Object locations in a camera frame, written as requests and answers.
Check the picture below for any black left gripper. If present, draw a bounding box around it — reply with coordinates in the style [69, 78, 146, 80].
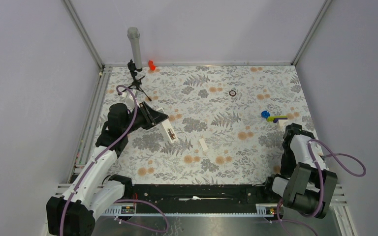
[123, 101, 168, 134]

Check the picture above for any white remote control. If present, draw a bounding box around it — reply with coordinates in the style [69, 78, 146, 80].
[155, 116, 179, 144]

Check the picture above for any white battery cover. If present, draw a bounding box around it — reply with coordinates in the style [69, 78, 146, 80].
[199, 138, 209, 151]

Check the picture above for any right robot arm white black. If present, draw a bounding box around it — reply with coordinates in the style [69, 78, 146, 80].
[262, 123, 338, 219]

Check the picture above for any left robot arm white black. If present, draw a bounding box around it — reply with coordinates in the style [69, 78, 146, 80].
[46, 102, 169, 236]

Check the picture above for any black mini tripod stand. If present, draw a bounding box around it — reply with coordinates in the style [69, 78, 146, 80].
[127, 60, 152, 102]

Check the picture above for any beige wooden block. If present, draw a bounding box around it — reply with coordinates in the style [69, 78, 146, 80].
[277, 119, 288, 128]

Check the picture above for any yellow green toy piece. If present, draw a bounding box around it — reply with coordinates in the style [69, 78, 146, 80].
[266, 116, 288, 123]

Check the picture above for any small orange red block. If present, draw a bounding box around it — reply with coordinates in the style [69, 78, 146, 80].
[148, 60, 156, 71]

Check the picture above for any blue plastic toy piece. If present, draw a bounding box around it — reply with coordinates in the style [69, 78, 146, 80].
[260, 111, 270, 119]

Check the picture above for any floral patterned table mat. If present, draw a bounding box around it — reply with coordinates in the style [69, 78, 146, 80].
[107, 66, 315, 184]

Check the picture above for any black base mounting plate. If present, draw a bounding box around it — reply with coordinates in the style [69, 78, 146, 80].
[120, 184, 280, 215]

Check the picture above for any grey microphone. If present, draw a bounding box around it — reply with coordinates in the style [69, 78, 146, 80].
[127, 27, 142, 72]

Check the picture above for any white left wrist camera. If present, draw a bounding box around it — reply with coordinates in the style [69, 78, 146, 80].
[124, 92, 135, 110]

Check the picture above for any slotted metal cable rail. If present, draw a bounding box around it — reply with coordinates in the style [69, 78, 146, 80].
[101, 204, 284, 218]

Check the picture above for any aluminium frame post left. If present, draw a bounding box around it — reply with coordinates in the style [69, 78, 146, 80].
[62, 0, 104, 71]

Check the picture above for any aluminium frame post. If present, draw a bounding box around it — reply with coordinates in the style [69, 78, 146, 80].
[62, 0, 104, 71]
[291, 0, 332, 66]

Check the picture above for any aluminium frame post right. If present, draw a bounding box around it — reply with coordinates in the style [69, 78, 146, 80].
[291, 0, 332, 66]

